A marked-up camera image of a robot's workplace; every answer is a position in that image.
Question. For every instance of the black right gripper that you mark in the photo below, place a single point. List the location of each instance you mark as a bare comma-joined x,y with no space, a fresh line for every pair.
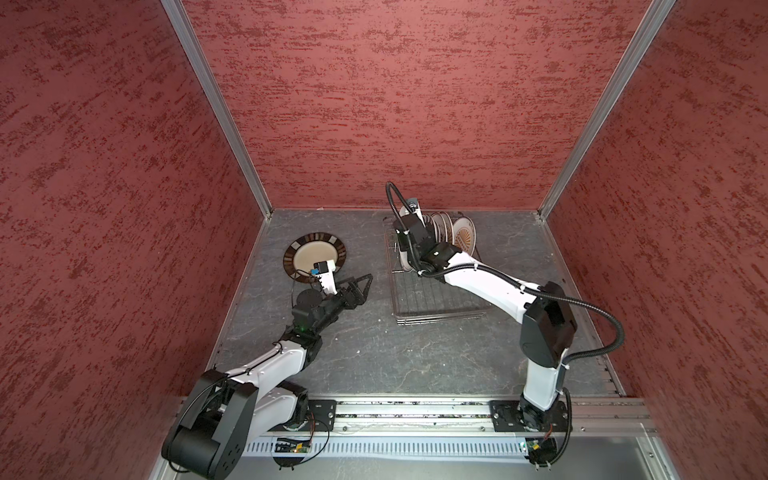
403,246

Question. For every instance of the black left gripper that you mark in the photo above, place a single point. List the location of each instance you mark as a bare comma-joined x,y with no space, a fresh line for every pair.
359,298

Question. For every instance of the brown rimmed cream plate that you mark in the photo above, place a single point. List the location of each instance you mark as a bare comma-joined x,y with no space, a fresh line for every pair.
301,255

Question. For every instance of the white watermelon pattern plate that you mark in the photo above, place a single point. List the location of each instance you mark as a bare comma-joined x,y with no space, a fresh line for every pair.
403,259

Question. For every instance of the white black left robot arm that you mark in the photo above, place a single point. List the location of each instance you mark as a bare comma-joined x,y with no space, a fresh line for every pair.
226,410

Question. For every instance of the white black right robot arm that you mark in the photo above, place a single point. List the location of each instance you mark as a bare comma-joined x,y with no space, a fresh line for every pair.
547,323

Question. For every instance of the white blue striped plate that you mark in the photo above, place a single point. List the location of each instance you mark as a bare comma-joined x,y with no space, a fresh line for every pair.
440,227

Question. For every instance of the white rear sunburst plate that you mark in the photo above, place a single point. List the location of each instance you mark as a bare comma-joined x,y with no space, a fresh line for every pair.
465,235

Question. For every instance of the left small circuit board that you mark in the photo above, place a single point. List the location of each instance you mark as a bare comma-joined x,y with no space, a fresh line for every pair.
290,447

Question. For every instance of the small circuit board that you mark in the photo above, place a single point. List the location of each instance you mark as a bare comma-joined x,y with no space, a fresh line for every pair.
541,451
290,447

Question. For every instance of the right small circuit board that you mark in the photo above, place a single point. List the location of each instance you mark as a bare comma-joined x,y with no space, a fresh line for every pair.
541,451

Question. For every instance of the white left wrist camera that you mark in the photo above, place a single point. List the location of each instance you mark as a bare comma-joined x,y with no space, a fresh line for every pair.
323,271

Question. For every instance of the metal wire dish rack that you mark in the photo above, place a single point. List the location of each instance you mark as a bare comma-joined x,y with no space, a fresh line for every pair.
421,301

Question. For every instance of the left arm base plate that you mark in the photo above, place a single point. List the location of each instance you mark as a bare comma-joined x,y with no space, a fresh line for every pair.
317,414

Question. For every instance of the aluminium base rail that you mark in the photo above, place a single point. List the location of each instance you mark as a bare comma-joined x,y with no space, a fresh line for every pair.
460,429

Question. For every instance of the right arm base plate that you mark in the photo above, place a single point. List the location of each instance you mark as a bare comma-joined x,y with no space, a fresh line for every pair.
510,415

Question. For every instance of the aluminium right corner post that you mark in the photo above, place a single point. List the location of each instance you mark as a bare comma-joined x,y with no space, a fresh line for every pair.
646,31

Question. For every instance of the aluminium corner post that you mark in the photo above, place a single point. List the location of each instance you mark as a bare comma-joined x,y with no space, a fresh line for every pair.
646,31
187,37

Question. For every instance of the aluminium left corner post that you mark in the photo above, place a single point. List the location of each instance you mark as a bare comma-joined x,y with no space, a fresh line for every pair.
187,37

